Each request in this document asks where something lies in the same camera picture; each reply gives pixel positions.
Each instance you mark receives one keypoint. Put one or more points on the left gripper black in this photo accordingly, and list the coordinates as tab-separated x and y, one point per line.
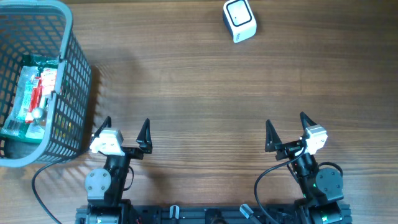
136	153

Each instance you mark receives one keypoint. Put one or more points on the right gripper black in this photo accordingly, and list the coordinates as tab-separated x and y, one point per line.
272	138

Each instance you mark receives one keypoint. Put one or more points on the green 3M gloves package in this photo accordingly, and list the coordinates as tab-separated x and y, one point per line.
19	130

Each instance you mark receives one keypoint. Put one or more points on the red snack packet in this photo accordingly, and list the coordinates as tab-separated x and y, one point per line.
35	98

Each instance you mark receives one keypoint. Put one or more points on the light teal small packet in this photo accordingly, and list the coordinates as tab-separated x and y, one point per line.
20	108

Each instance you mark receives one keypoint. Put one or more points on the yellow liquid bottle silver cap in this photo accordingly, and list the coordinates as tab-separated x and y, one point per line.
39	116

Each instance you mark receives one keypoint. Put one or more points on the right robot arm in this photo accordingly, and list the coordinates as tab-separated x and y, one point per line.
321	184

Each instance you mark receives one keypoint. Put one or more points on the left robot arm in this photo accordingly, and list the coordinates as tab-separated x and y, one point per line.
105	186

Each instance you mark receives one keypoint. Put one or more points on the white barcode scanner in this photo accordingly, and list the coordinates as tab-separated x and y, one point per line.
239	20

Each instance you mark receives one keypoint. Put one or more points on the grey plastic mesh basket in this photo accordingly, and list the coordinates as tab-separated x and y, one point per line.
44	28

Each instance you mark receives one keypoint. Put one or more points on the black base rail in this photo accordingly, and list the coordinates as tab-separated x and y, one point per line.
211	214

